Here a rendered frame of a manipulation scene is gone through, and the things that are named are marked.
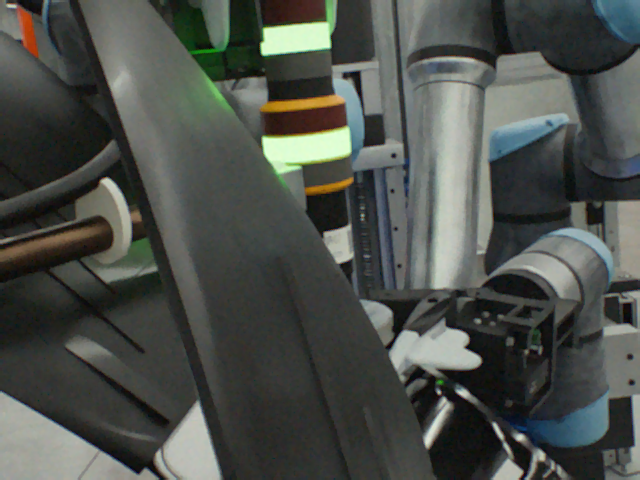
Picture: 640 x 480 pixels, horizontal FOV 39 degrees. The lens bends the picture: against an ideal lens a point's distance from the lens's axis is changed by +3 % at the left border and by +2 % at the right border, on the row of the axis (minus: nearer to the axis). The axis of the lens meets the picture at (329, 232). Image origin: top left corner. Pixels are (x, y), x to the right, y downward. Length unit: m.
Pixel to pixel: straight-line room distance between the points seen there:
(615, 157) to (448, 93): 0.36
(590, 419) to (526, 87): 1.84
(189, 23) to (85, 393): 0.22
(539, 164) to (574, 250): 0.49
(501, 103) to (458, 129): 1.67
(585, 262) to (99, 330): 0.54
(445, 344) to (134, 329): 0.30
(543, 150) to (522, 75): 1.32
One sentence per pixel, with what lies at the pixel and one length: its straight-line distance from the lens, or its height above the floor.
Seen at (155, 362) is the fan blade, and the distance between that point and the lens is 0.38.
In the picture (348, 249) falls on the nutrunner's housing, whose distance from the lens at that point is 0.45.
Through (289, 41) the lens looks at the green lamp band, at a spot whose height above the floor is 1.41.
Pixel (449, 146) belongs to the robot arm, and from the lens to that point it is 0.92.
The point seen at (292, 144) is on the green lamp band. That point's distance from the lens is 0.43.
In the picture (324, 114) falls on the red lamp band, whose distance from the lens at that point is 0.43.
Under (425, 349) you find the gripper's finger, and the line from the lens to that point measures 0.62.
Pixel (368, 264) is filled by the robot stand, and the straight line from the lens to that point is 1.40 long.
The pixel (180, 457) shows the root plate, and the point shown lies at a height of 1.25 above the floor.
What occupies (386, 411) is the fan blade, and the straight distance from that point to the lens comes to 0.18.
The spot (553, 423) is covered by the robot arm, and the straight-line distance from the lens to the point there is 0.87.
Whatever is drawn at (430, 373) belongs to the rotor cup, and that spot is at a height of 1.27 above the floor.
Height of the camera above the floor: 1.41
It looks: 12 degrees down
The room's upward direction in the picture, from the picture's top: 6 degrees counter-clockwise
